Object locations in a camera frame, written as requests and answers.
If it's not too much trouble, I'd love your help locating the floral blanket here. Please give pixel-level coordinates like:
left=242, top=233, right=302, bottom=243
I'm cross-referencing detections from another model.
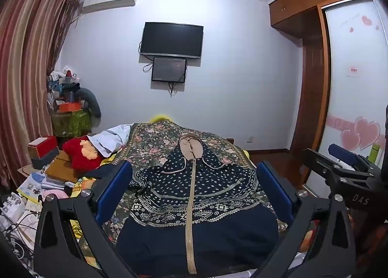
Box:
left=103, top=120, right=288, bottom=268

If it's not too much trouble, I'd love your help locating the black wall television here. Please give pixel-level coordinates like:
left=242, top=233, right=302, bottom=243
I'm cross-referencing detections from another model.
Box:
left=140, top=22, right=204, bottom=60

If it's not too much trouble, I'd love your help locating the stack of booklets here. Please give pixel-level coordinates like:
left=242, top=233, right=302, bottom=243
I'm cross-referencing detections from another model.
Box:
left=16, top=171, right=47, bottom=203

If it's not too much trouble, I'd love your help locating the red box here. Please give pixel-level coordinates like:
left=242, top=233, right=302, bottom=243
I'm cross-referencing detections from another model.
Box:
left=27, top=135, right=58, bottom=159

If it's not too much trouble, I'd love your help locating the green bottle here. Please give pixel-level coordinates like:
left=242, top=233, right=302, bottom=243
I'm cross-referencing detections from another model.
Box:
left=368, top=144, right=381, bottom=165

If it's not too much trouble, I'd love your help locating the orange box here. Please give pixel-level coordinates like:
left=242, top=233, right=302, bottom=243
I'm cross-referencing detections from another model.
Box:
left=59, top=101, right=82, bottom=113

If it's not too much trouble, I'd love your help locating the white cloth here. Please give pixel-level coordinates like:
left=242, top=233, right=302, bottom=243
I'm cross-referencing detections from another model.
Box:
left=88, top=124, right=133, bottom=158

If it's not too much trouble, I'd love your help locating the brown cardboard board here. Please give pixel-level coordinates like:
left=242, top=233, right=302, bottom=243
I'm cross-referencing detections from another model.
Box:
left=45, top=151, right=83, bottom=183

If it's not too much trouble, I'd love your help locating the small black wall monitor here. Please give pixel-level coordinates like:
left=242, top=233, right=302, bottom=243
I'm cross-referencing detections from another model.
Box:
left=151, top=57, right=188, bottom=83

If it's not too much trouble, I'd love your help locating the green patterned cabinet cover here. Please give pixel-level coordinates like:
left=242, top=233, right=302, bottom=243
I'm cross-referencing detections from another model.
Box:
left=51, top=109, right=92, bottom=138

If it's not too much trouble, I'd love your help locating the white power strip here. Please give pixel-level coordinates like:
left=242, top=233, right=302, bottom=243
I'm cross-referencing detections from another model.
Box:
left=0, top=192, right=27, bottom=228

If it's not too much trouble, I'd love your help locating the red plush toy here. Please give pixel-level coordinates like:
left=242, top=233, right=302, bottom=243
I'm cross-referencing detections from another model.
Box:
left=62, top=136, right=104, bottom=173

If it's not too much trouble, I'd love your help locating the striped brown curtain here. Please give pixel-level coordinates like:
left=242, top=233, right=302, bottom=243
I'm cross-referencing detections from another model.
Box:
left=0, top=0, right=83, bottom=195

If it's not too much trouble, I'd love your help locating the pile of household clutter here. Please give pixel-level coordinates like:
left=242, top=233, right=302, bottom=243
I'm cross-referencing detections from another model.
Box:
left=46, top=65, right=83, bottom=106

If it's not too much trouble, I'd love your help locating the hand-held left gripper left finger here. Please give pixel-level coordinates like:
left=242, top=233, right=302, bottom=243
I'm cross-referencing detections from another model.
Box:
left=33, top=160, right=144, bottom=278

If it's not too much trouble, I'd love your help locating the navy patterned hooded jacket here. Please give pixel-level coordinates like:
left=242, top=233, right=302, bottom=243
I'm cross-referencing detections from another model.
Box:
left=117, top=133, right=280, bottom=277

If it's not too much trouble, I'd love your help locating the yellow pillow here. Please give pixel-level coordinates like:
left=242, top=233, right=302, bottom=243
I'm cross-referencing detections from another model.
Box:
left=150, top=114, right=174, bottom=124

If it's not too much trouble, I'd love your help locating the wooden room door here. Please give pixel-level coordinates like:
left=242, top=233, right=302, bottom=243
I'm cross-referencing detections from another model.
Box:
left=291, top=38, right=325, bottom=157

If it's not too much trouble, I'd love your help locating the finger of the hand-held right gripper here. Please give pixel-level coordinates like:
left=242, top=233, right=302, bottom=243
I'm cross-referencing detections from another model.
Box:
left=328, top=143, right=381, bottom=173
left=302, top=147, right=375, bottom=198

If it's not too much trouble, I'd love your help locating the yellow cartoon bed sheet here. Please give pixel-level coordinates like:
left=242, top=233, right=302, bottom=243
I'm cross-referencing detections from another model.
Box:
left=68, top=157, right=122, bottom=269

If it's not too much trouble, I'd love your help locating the grey neck pillow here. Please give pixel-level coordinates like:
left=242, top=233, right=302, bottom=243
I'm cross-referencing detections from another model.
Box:
left=76, top=87, right=102, bottom=129

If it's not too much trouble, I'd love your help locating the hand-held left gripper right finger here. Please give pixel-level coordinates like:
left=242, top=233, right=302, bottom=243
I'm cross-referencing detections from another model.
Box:
left=248, top=160, right=357, bottom=278

